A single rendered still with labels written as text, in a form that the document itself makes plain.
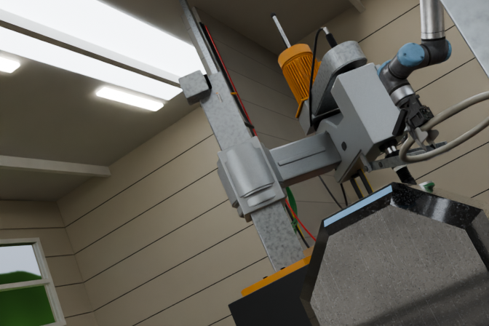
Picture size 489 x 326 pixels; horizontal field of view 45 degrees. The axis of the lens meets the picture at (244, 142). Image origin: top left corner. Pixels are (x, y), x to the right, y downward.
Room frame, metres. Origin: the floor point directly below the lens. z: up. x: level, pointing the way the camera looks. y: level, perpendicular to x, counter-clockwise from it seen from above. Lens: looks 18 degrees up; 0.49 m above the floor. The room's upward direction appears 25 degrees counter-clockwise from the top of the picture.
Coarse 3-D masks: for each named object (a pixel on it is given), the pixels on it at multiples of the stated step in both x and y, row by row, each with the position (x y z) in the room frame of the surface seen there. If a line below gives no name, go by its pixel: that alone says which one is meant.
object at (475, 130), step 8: (472, 96) 2.15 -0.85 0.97; (480, 96) 2.15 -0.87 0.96; (488, 96) 2.16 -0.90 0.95; (456, 104) 2.14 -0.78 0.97; (464, 104) 2.14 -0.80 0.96; (472, 104) 2.15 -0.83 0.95; (448, 112) 2.15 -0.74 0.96; (456, 112) 2.15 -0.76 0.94; (432, 120) 2.17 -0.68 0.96; (440, 120) 2.16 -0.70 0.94; (488, 120) 2.49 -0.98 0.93; (424, 128) 2.19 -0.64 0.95; (480, 128) 2.53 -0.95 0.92; (464, 136) 2.58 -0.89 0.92; (472, 136) 2.57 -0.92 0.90; (408, 144) 2.28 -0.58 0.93; (448, 144) 2.60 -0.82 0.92; (456, 144) 2.59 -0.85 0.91; (400, 152) 2.35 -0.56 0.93; (432, 152) 2.59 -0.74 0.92; (440, 152) 2.60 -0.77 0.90; (408, 160) 2.47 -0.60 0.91; (416, 160) 2.53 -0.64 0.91
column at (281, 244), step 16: (224, 80) 3.34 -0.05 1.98; (208, 96) 3.32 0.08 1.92; (224, 96) 3.33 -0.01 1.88; (208, 112) 3.32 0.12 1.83; (224, 112) 3.33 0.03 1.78; (224, 128) 3.33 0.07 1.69; (240, 128) 3.33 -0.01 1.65; (224, 144) 3.32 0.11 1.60; (272, 208) 3.33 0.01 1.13; (256, 224) 3.32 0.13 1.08; (272, 224) 3.33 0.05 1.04; (288, 224) 3.33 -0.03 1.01; (272, 240) 3.32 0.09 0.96; (288, 240) 3.33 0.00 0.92; (272, 256) 3.32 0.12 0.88; (288, 256) 3.33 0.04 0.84; (304, 256) 3.33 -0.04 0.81
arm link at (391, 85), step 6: (390, 60) 2.18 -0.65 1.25; (384, 66) 2.18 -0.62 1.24; (378, 72) 2.21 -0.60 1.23; (384, 72) 2.19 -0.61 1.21; (384, 78) 2.19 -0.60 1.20; (390, 78) 2.17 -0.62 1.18; (396, 78) 2.16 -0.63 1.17; (384, 84) 2.21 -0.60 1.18; (390, 84) 2.19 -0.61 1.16; (396, 84) 2.18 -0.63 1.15; (402, 84) 2.18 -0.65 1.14; (408, 84) 2.19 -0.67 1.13; (390, 90) 2.20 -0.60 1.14
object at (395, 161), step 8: (440, 144) 2.64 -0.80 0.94; (408, 152) 2.96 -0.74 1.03; (416, 152) 2.64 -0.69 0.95; (424, 152) 2.58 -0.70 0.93; (376, 160) 3.12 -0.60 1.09; (384, 160) 3.00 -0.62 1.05; (392, 160) 2.91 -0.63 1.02; (400, 160) 2.83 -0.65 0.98; (424, 160) 2.61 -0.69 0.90; (376, 168) 3.14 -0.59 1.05; (384, 168) 3.05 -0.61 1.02
